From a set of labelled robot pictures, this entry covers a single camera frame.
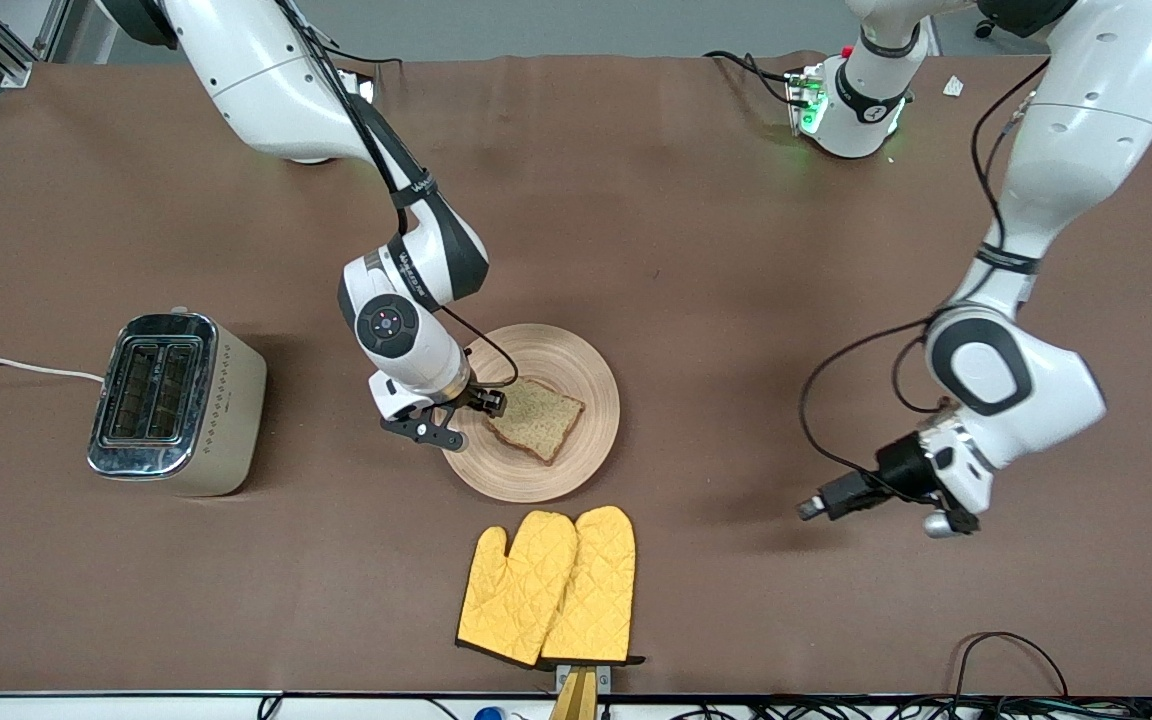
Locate brown table cover mat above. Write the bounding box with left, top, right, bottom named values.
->
left=0, top=52, right=1152, bottom=697

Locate black base power cable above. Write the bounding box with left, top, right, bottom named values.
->
left=321, top=38, right=404, bottom=69
left=703, top=49, right=799, bottom=107

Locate beige chrome two-slot toaster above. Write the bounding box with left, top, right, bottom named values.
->
left=86, top=307, right=268, bottom=498

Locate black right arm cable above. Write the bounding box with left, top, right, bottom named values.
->
left=274, top=0, right=523, bottom=393

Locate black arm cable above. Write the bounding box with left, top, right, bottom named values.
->
left=274, top=0, right=523, bottom=393
left=799, top=58, right=1053, bottom=483

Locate round wooden plate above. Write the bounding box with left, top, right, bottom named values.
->
left=441, top=323, right=622, bottom=504

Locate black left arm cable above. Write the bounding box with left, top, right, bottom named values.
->
left=799, top=58, right=1053, bottom=483

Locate brown bread slice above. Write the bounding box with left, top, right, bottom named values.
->
left=484, top=376, right=586, bottom=466

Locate aluminium frame profile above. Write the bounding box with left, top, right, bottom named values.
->
left=0, top=0, right=77, bottom=89

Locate yellow quilted oven mitt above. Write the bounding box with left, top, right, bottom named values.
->
left=539, top=505, right=647, bottom=667
left=456, top=511, right=579, bottom=669

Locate black looped cable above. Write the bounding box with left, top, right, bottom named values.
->
left=951, top=631, right=1072, bottom=701

